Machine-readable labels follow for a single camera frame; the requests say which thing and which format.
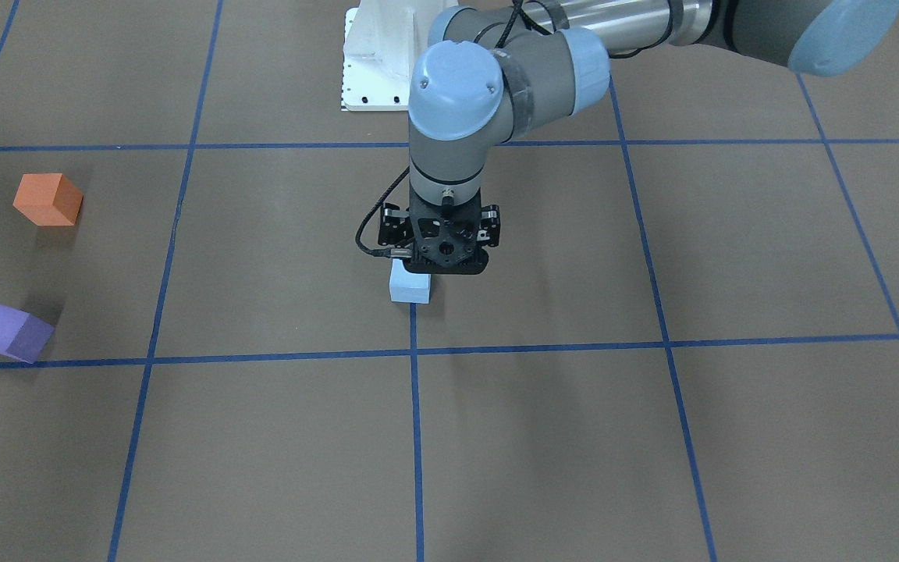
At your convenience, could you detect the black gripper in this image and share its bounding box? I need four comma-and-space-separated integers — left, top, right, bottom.
378, 190, 502, 276

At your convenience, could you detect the light blue foam block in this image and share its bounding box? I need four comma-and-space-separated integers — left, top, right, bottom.
389, 259, 432, 304

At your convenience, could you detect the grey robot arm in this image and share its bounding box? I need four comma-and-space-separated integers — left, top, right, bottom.
354, 1, 899, 275

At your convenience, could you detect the orange foam block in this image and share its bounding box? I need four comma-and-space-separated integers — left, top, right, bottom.
12, 173, 84, 227

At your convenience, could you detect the purple foam block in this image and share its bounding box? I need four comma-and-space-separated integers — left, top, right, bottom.
0, 304, 55, 364

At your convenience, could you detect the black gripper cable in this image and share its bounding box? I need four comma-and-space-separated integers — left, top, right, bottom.
354, 165, 413, 258

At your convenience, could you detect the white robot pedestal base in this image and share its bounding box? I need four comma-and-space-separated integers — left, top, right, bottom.
340, 1, 457, 112

